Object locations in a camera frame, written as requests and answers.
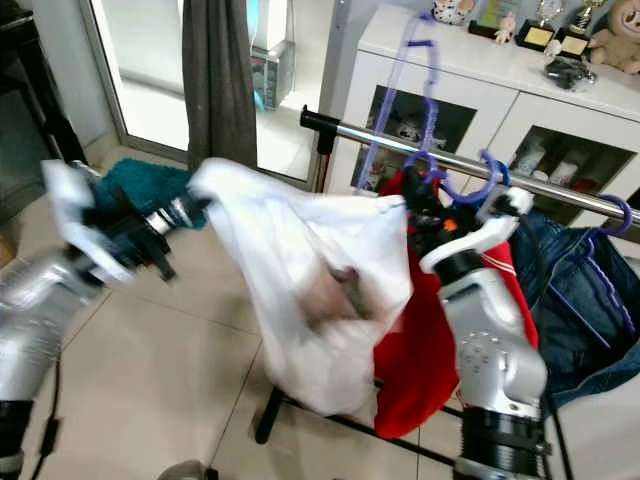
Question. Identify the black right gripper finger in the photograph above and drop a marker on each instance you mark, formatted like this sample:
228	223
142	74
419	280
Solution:
410	185
426	187

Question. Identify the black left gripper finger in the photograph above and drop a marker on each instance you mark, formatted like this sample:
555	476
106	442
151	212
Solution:
188	219
188	204

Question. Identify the purple clothes hanger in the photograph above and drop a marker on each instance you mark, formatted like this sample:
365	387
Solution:
628	215
430	100

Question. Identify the white t-shirt with print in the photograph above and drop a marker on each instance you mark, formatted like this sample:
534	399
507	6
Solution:
280	300

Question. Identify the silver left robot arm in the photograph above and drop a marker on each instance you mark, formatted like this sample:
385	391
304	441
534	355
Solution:
40	330

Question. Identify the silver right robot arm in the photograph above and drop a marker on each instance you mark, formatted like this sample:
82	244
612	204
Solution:
495	350

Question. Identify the teal rug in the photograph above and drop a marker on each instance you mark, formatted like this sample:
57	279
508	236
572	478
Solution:
150	180

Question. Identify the grey curtain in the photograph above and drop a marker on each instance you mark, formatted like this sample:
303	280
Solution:
220	80

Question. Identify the white glass-door cabinet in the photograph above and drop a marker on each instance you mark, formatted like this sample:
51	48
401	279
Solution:
510	80

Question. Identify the blue denim jacket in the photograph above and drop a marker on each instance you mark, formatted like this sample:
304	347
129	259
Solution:
580	300

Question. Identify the red t-shirt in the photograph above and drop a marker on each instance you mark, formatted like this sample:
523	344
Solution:
410	390

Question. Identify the white ceramic figurine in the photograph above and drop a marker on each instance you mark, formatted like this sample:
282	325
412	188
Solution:
452	10

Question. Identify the black bundle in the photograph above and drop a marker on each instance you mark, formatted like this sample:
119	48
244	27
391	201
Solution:
572	73

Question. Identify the gold trophy black base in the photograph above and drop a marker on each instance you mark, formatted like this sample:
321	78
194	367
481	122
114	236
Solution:
535	36
575	44

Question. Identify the black desk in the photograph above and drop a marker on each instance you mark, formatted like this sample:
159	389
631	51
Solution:
20	70

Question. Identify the beige plush bear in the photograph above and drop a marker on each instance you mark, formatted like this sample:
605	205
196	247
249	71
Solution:
618	40

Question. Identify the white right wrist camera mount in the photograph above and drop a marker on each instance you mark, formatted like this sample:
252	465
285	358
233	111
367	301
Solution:
480	240

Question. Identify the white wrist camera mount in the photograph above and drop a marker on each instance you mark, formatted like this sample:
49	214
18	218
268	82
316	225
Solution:
65	200
480	240

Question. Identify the metal clothes rack black frame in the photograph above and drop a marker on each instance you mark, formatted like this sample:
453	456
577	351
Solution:
350	130

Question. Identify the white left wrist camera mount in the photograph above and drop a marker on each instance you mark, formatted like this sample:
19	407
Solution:
65	200

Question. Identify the small picture frame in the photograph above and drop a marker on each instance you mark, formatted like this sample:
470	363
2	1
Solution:
490	15

